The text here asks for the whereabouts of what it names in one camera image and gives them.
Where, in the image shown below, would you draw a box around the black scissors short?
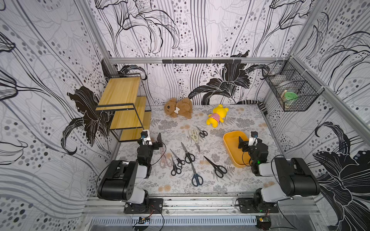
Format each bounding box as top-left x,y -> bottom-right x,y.
171,149 -> 185,168

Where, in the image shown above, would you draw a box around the black handled steel scissors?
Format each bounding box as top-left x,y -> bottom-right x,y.
181,142 -> 195,164

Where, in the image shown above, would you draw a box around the all black scissors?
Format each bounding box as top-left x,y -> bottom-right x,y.
204,156 -> 227,178

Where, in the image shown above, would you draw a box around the cream kitchen scissors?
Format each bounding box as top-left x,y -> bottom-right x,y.
188,129 -> 200,153

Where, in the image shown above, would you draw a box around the small black scissors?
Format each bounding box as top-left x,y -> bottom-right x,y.
196,126 -> 208,138

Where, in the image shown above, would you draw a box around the blue handled scissors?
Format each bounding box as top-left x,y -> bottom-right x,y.
190,162 -> 203,187

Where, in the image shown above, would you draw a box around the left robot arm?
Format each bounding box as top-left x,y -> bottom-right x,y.
97,130 -> 163,206

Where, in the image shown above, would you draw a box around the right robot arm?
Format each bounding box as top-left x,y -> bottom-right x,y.
238,131 -> 320,206

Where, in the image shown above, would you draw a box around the yellow storage box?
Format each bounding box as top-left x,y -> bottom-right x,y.
223,131 -> 250,168

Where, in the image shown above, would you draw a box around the pink scissors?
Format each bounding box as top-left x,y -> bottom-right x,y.
160,147 -> 172,168

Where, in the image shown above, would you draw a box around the yellow plush bear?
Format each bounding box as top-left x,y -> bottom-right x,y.
206,105 -> 229,128

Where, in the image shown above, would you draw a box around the brown teddy bear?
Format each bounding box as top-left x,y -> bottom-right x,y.
164,98 -> 193,119

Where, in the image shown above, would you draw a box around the wooden tiered shelf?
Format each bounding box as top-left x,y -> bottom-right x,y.
96,74 -> 151,142

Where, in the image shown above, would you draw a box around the green lidded jar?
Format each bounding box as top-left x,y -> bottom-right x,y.
283,91 -> 299,108

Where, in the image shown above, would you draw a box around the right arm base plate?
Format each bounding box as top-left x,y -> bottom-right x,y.
235,198 -> 279,215

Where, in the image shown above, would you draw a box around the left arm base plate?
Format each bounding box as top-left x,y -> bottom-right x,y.
124,198 -> 163,215

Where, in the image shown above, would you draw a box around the white cable duct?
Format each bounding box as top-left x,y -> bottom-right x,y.
91,215 -> 257,227

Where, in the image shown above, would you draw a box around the black wire basket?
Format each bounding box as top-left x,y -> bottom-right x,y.
262,60 -> 320,112

